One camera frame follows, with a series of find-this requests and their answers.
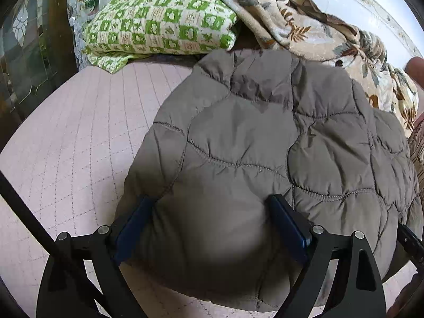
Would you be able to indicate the green white patterned pillow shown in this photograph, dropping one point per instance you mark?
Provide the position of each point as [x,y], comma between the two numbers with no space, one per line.
[131,29]

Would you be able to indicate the pink quilted mattress cover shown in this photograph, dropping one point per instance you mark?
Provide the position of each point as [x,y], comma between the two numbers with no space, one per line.
[70,158]

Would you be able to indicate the beige leaf-print blanket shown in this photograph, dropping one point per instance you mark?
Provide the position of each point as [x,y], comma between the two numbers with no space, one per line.
[300,27]

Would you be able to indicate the grey-brown quilted puffer jacket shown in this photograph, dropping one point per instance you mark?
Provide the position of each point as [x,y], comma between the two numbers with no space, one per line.
[248,124]

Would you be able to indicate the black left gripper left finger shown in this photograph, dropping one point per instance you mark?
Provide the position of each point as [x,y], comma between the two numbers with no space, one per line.
[82,277]

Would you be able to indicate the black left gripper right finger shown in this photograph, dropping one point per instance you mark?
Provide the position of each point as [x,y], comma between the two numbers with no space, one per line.
[356,290]

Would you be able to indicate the striped floral cushion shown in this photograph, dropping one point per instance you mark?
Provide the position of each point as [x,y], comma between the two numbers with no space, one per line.
[416,144]

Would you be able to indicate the dark wooden glass door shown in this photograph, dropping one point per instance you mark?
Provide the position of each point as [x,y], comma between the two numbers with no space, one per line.
[37,54]

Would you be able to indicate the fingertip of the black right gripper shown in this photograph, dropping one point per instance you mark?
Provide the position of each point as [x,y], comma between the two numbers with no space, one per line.
[412,245]

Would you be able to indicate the reddish-brown headboard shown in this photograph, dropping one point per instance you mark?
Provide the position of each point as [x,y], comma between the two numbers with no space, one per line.
[415,69]

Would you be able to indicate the person's right hand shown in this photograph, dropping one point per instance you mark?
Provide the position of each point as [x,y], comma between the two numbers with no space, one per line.
[409,302]

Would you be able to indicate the floral plastic bag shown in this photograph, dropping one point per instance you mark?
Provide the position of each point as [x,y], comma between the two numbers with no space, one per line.
[80,14]

